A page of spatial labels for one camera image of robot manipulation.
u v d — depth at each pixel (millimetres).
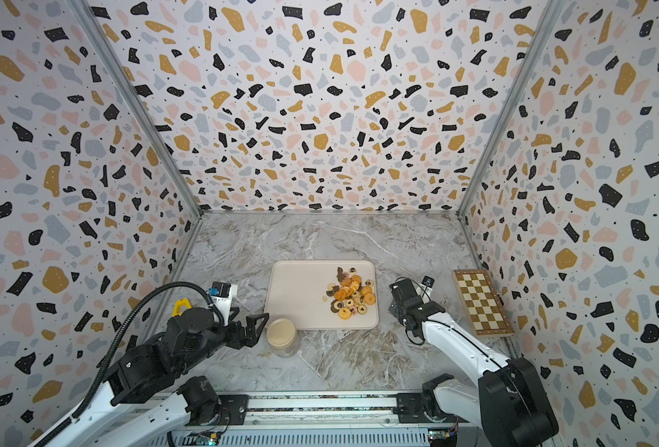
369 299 944
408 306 672
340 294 945
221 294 584
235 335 592
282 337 766
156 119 923
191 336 482
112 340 797
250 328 605
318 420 731
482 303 923
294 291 976
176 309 489
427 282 780
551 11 715
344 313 901
